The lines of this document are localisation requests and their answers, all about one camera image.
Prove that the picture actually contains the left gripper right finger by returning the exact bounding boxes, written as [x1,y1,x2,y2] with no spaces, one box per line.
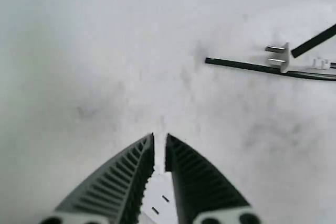
[164,133,264,224]

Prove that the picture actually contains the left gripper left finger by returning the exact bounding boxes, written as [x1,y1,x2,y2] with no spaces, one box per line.
[38,132,155,224]

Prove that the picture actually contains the white two-prong plug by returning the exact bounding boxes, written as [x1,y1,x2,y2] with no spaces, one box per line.
[264,42,330,74]

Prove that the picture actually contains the white power strip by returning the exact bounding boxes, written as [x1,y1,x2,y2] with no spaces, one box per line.
[141,173,180,224]

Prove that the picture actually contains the thin black cable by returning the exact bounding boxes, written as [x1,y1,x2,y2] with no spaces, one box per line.
[205,57,336,81]

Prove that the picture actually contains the thick black cable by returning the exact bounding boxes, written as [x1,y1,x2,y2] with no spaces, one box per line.
[290,22,336,59]

